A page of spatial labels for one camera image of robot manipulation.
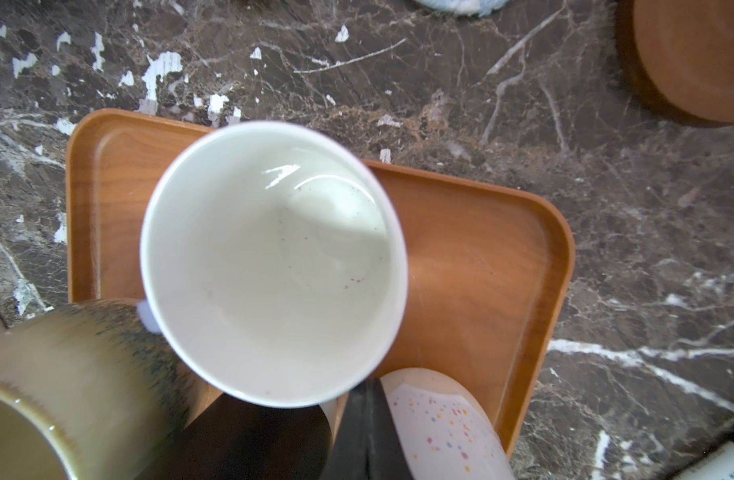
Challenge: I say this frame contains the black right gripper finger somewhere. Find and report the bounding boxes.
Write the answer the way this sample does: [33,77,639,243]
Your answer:
[321,379,413,480]

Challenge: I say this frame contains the lilac mug white inside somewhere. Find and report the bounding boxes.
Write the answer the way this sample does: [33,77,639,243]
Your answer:
[138,121,409,408]

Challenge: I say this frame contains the grey-blue felt coaster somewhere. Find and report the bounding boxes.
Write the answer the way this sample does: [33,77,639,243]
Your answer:
[415,0,509,17]

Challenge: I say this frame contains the white speckled mug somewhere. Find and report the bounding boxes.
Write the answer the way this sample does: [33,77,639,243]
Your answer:
[378,368,513,479]

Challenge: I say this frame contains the olive beige glazed mug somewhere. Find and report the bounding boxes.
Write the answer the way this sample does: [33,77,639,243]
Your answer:
[0,300,194,479]

